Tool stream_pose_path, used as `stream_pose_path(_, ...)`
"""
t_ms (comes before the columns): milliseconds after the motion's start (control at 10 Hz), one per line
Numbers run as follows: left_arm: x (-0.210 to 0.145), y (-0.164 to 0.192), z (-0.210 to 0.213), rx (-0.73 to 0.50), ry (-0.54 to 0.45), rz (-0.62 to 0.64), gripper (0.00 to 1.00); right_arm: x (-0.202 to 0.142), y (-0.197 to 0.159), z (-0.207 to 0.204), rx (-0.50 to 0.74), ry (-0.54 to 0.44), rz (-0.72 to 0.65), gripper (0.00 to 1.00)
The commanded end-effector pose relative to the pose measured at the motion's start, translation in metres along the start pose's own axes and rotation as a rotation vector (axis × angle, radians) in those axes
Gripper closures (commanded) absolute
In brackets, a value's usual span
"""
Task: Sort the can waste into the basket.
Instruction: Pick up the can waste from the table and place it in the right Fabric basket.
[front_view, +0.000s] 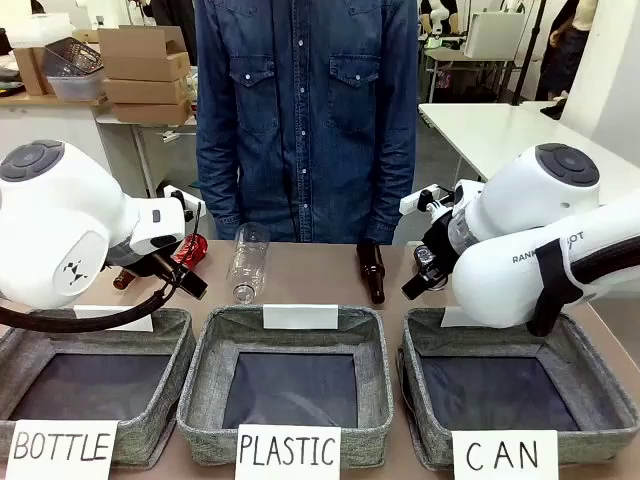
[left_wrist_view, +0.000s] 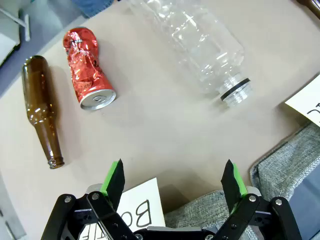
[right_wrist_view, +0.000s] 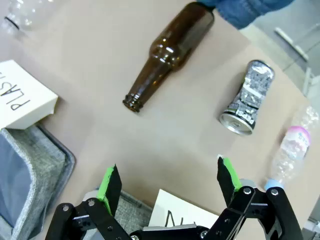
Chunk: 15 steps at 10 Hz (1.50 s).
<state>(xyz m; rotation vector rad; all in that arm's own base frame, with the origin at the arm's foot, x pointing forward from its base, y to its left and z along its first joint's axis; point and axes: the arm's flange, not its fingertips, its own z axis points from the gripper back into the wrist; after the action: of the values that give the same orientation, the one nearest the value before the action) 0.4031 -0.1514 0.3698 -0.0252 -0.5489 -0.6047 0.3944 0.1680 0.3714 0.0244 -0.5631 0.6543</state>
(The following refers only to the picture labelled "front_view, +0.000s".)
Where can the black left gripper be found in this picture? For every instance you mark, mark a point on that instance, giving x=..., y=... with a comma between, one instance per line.
x=165, y=265

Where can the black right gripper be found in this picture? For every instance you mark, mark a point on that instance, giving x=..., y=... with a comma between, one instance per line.
x=442, y=250

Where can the crushed red can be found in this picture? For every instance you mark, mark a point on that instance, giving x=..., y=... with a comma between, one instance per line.
x=196, y=247

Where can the brown glass bottle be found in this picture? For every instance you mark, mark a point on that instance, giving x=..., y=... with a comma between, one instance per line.
x=122, y=281
x=372, y=270

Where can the clear plastic bottle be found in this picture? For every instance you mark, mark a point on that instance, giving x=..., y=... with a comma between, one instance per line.
x=248, y=260

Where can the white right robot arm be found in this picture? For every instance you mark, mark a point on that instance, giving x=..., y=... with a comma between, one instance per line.
x=520, y=240

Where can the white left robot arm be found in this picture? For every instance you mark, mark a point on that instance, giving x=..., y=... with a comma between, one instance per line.
x=55, y=225

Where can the grey basket labelled plastic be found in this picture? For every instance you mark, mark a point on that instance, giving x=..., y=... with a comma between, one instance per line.
x=210, y=360

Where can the grey basket labelled bottle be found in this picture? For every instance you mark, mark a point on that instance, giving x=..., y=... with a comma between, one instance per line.
x=30, y=350

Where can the white paper label can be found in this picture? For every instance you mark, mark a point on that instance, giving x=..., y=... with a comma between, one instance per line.
x=504, y=454

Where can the grey basket labelled can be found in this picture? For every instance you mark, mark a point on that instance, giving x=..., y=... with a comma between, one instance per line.
x=600, y=370

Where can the black mesh basket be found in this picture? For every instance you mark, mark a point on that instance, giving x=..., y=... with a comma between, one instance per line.
x=72, y=57

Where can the blank white card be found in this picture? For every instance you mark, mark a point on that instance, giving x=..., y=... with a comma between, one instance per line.
x=112, y=324
x=300, y=316
x=452, y=318

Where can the white table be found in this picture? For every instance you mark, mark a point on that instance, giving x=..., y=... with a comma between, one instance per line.
x=500, y=135

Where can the flat cardboard box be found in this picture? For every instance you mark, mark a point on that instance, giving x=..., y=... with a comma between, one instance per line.
x=150, y=113
x=145, y=91

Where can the white paper label plastic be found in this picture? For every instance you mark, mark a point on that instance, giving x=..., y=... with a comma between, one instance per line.
x=288, y=451

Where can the person in denim shirt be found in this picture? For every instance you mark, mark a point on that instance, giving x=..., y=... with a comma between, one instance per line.
x=305, y=125

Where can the white workbench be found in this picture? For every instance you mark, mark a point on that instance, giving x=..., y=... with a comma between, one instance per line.
x=60, y=125

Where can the white paper label bottle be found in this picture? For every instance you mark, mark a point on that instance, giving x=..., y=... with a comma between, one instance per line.
x=62, y=447

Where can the black object on table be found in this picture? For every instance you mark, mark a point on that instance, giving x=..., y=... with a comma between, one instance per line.
x=554, y=109

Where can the clear plastic bin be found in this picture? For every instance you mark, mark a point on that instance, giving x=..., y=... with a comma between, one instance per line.
x=75, y=86

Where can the open cardboard box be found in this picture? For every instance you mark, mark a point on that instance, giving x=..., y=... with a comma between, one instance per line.
x=145, y=55

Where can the background green desk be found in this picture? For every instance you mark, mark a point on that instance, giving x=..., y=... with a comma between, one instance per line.
x=450, y=55

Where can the white background box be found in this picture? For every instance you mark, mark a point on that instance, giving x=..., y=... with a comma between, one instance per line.
x=492, y=35

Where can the black tripod pole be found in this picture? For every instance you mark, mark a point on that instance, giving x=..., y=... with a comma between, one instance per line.
x=532, y=50

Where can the small cardboard box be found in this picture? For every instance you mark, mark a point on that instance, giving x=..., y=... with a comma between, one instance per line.
x=30, y=70

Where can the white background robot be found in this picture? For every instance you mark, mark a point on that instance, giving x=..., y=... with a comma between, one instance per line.
x=435, y=15

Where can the background person in dark skirt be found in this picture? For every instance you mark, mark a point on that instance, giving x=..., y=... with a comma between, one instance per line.
x=567, y=50

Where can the white foam box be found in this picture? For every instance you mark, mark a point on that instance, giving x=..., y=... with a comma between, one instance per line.
x=37, y=30

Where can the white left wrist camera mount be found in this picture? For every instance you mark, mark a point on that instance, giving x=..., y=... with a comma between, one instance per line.
x=181, y=201

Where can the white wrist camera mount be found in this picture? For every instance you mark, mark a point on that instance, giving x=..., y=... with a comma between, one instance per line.
x=181, y=201
x=417, y=201

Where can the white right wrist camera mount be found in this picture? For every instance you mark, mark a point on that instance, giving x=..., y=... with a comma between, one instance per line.
x=417, y=201

